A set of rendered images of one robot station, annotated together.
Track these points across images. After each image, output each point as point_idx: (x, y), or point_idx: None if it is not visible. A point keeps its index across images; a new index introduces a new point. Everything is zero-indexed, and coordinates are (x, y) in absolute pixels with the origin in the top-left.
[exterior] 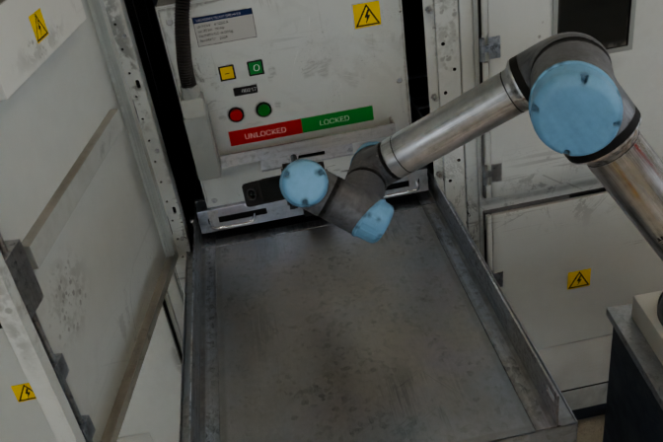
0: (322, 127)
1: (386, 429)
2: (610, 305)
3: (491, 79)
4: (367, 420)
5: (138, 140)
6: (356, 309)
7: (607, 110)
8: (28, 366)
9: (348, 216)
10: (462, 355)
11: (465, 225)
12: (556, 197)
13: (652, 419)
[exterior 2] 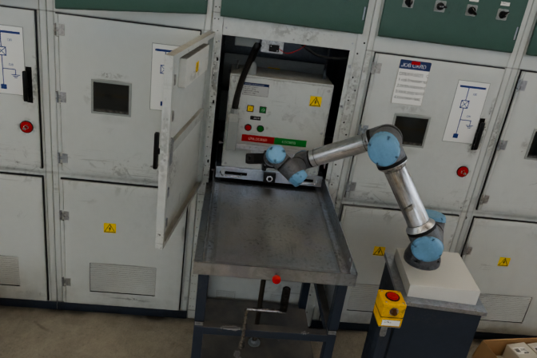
0: (282, 144)
1: (281, 258)
2: None
3: (358, 135)
4: (274, 254)
5: (204, 125)
6: (278, 220)
7: (394, 151)
8: (161, 184)
9: (289, 172)
10: (318, 244)
11: None
12: (377, 207)
13: None
